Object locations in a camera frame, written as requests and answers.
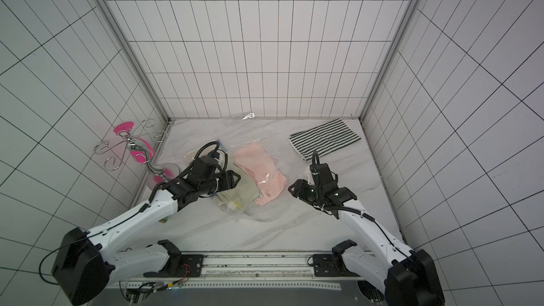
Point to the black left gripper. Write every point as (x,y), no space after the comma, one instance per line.
(228,181)

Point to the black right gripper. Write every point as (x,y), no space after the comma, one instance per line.
(300,188)

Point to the pale yellow towel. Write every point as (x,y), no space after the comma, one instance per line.
(239,198)

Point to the pink towel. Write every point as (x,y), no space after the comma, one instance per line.
(261,167)

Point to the green white striped towel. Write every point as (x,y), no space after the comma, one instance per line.
(324,139)

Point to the clear plastic vacuum bag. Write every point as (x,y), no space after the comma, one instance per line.
(271,133)

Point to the blue and beige towel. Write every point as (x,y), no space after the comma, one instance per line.
(215,150)

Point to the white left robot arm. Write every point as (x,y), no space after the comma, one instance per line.
(89,261)

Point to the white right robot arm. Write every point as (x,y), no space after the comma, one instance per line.
(402,275)

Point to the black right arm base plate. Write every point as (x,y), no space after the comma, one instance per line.
(332,265)

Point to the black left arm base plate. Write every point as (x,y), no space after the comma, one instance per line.
(179,265)

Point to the aluminium mounting rail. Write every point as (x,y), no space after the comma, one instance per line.
(245,270)

